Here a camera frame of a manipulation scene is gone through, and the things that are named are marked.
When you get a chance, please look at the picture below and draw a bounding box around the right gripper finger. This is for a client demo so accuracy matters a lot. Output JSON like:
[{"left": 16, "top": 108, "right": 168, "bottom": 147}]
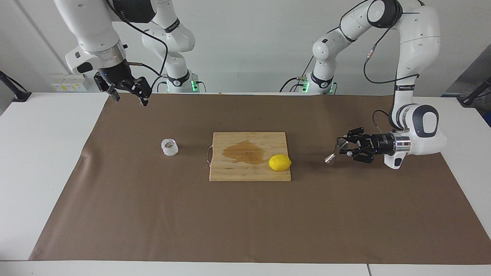
[
  {"left": 94, "top": 74, "right": 121, "bottom": 102},
  {"left": 123, "top": 77, "right": 152, "bottom": 107}
]

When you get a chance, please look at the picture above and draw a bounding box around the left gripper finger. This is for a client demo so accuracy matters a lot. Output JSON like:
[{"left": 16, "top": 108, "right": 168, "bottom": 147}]
[
  {"left": 337, "top": 128, "right": 365, "bottom": 146},
  {"left": 345, "top": 149, "right": 374, "bottom": 164}
]

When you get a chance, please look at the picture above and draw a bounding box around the steel jigger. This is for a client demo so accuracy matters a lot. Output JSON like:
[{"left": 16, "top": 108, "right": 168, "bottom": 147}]
[{"left": 325, "top": 139, "right": 350, "bottom": 164}]

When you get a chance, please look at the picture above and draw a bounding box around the small white ribbed cup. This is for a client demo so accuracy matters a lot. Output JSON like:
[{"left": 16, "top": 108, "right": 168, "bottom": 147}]
[{"left": 161, "top": 138, "right": 180, "bottom": 157}]

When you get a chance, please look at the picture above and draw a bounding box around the yellow lemon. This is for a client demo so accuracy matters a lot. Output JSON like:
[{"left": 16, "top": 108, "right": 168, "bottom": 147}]
[{"left": 268, "top": 154, "right": 292, "bottom": 171}]

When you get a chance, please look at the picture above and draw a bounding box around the black clamp stand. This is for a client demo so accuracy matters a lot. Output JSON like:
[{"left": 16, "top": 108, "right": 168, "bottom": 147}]
[
  {"left": 458, "top": 77, "right": 491, "bottom": 108},
  {"left": 0, "top": 71, "right": 32, "bottom": 102}
]

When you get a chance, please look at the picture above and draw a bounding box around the wooden cutting board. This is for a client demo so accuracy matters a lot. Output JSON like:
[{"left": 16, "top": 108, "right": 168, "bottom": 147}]
[{"left": 207, "top": 132, "right": 292, "bottom": 182}]

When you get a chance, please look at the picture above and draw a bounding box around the grey cabinet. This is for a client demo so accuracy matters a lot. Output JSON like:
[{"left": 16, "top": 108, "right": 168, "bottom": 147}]
[{"left": 441, "top": 44, "right": 491, "bottom": 96}]

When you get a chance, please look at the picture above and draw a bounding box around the brown paper table mat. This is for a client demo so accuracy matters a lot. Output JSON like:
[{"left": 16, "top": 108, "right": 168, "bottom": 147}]
[{"left": 29, "top": 93, "right": 491, "bottom": 265}]

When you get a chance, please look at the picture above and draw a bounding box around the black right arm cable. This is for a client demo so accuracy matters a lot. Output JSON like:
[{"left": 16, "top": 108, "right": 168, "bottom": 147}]
[{"left": 104, "top": 0, "right": 169, "bottom": 79}]

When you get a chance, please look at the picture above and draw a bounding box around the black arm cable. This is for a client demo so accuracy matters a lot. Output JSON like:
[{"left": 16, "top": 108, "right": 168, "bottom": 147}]
[
  {"left": 338, "top": 0, "right": 420, "bottom": 133},
  {"left": 104, "top": 0, "right": 169, "bottom": 79}
]

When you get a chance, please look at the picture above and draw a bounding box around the black right base cable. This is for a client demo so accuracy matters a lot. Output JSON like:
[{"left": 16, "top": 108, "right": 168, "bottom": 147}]
[{"left": 150, "top": 75, "right": 169, "bottom": 93}]

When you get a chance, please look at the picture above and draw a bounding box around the black base cable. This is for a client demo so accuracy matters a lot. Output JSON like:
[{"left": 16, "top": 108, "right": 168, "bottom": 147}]
[
  {"left": 279, "top": 57, "right": 316, "bottom": 93},
  {"left": 150, "top": 75, "right": 169, "bottom": 93}
]

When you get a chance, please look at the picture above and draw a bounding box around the white wall socket box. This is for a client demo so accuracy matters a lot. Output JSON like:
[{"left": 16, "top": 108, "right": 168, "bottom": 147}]
[{"left": 51, "top": 74, "right": 89, "bottom": 92}]

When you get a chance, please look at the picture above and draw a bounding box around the black left base cable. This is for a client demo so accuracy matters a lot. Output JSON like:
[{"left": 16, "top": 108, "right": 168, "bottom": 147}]
[{"left": 279, "top": 57, "right": 316, "bottom": 93}]

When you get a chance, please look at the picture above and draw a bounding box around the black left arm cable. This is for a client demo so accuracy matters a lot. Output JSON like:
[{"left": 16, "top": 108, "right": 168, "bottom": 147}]
[{"left": 338, "top": 0, "right": 420, "bottom": 133}]

